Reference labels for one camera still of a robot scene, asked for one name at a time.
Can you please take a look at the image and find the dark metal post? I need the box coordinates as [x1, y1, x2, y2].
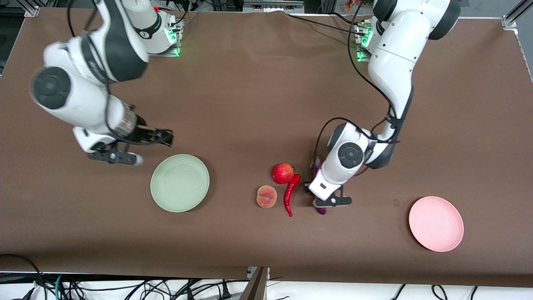
[239, 267, 270, 300]

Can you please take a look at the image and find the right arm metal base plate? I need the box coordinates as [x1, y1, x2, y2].
[146, 19, 184, 58]

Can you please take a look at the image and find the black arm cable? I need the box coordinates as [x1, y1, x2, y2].
[67, 0, 175, 146]
[313, 0, 402, 167]

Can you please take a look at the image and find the silver aluminium corner profile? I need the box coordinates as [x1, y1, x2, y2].
[23, 0, 42, 17]
[502, 0, 526, 30]

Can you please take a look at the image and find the silver metal frame bar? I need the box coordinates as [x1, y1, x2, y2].
[243, 0, 305, 13]

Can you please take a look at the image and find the black tangled cable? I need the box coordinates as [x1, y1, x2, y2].
[125, 278, 196, 300]

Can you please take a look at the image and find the long black base cable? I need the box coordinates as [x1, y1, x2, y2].
[287, 14, 368, 37]

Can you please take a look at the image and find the pink round plate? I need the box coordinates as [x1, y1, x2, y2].
[408, 196, 464, 253]

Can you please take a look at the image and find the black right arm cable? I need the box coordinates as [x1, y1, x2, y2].
[67, 0, 175, 146]

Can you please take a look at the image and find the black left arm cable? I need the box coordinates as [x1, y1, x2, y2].
[313, 0, 402, 167]

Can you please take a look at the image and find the pink yellow peach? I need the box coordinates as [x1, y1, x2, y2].
[256, 185, 278, 208]

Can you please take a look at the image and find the brown table cover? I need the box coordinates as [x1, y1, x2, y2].
[0, 7, 533, 288]

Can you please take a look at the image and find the pale green round plate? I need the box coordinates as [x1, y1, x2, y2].
[150, 154, 210, 213]

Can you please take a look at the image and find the black looped floor cable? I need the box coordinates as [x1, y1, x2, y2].
[0, 253, 44, 300]

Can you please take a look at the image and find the red chili pepper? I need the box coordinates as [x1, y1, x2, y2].
[284, 170, 302, 217]

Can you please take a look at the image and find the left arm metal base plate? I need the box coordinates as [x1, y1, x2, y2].
[356, 23, 377, 63]

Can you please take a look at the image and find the short black base cable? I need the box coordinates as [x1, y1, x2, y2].
[331, 11, 364, 27]

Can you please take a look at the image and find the red pomegranate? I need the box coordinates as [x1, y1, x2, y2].
[272, 162, 295, 184]

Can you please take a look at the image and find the long purple eggplant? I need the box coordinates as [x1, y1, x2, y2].
[309, 155, 329, 215]

